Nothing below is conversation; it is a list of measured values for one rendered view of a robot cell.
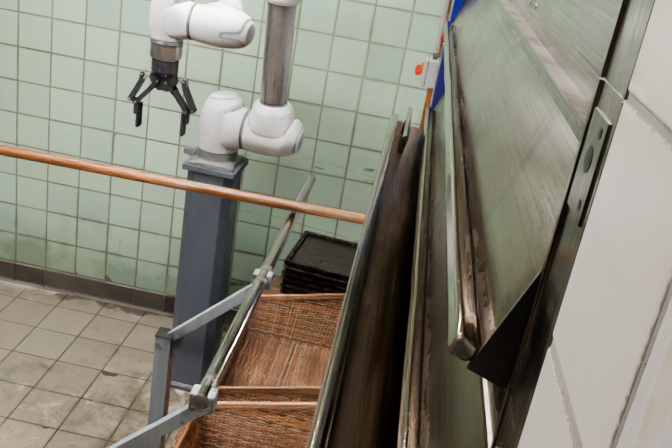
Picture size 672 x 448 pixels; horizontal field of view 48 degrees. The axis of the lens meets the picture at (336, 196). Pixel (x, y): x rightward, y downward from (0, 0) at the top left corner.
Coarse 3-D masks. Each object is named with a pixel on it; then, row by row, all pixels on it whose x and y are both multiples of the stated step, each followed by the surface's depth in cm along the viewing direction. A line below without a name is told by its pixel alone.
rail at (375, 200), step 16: (384, 160) 188; (384, 176) 178; (368, 208) 160; (368, 224) 149; (368, 240) 142; (368, 256) 137; (352, 272) 131; (352, 288) 123; (352, 304) 119; (352, 320) 114; (336, 336) 111; (336, 352) 105; (336, 368) 102; (336, 384) 99; (320, 400) 96; (336, 400) 96; (320, 416) 92; (320, 432) 89
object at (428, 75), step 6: (426, 60) 282; (432, 60) 283; (438, 60) 286; (426, 66) 283; (432, 66) 282; (426, 72) 283; (432, 72) 283; (420, 78) 291; (426, 78) 284; (432, 78) 284; (420, 84) 285; (426, 84) 285; (432, 84) 285
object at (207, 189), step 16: (0, 144) 219; (32, 160) 218; (48, 160) 217; (64, 160) 217; (80, 160) 217; (112, 176) 217; (128, 176) 216; (144, 176) 216; (160, 176) 216; (208, 192) 215; (224, 192) 214; (240, 192) 214; (288, 208) 213; (304, 208) 213; (320, 208) 213
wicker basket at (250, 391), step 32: (256, 320) 260; (288, 320) 258; (320, 320) 256; (256, 352) 251; (320, 352) 258; (224, 384) 233; (256, 384) 235; (288, 384) 238; (320, 384) 241; (288, 416) 206
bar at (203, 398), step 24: (288, 216) 212; (264, 264) 183; (264, 288) 179; (216, 312) 184; (240, 312) 161; (168, 336) 187; (240, 336) 154; (168, 360) 189; (216, 360) 143; (168, 384) 194; (216, 384) 138; (192, 408) 134; (144, 432) 138; (168, 432) 138
